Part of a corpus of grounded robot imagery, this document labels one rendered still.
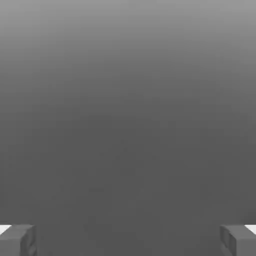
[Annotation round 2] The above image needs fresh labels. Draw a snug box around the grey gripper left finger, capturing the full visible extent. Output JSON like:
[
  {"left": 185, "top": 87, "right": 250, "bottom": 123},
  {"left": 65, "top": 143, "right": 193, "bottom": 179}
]
[{"left": 0, "top": 224, "right": 38, "bottom": 256}]

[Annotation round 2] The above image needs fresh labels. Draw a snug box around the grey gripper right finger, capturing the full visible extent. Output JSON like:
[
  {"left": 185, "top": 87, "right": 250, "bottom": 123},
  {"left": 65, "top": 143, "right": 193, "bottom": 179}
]
[{"left": 219, "top": 224, "right": 256, "bottom": 256}]

